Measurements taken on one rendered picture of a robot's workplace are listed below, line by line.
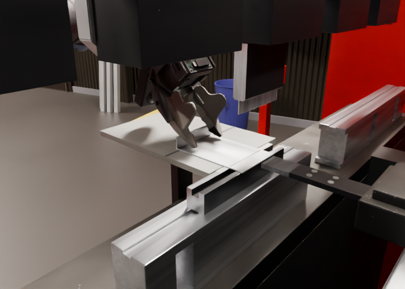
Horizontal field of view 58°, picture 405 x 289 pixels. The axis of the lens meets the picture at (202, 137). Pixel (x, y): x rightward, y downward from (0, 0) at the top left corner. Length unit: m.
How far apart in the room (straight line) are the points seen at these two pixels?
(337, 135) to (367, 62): 0.55
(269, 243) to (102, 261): 0.25
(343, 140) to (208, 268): 0.46
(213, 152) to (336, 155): 0.37
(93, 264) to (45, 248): 1.58
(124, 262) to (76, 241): 1.71
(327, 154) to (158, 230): 0.52
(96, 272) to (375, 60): 1.09
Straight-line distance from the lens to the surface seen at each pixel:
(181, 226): 0.46
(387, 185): 0.46
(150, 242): 0.44
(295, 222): 0.65
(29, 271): 2.03
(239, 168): 0.52
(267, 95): 0.55
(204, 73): 0.59
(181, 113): 0.57
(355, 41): 1.37
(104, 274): 0.55
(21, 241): 2.25
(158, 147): 0.60
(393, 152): 0.99
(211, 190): 0.47
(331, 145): 0.86
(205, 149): 0.58
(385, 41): 1.34
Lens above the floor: 1.23
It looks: 21 degrees down
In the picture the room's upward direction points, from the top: straight up
